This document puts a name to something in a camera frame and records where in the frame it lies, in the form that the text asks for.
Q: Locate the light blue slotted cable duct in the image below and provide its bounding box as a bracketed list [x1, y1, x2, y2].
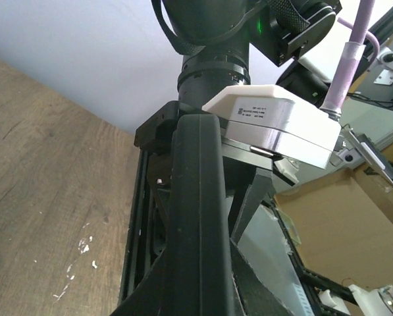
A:
[293, 283, 315, 316]

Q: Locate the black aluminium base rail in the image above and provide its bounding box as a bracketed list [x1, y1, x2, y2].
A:
[118, 151, 172, 304]

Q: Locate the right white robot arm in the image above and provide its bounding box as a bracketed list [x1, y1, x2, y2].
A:
[134, 1, 342, 172]

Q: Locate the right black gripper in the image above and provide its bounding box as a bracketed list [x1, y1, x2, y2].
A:
[134, 101, 274, 194]

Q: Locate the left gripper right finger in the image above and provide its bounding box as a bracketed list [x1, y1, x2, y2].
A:
[230, 241, 293, 315]

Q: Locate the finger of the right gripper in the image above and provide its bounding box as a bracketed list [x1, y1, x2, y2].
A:
[230, 168, 275, 244]

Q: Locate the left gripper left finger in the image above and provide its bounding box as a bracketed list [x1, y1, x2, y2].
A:
[111, 253, 173, 315]

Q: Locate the clear acrylic front sheet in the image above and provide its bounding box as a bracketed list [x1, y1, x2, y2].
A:
[238, 205, 303, 315]

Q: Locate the black phone case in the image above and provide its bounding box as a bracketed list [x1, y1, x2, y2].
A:
[159, 115, 235, 315]

